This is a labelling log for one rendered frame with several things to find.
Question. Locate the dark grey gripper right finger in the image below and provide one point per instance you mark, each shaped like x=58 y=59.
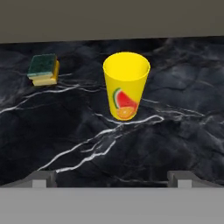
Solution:
x=182 y=178

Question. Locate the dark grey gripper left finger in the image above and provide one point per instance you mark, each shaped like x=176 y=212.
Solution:
x=43 y=178

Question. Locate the yellow cup with fruit print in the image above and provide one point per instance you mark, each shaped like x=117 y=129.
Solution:
x=126 y=84

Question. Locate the green and yellow sponge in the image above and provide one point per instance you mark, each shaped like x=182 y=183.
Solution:
x=43 y=70

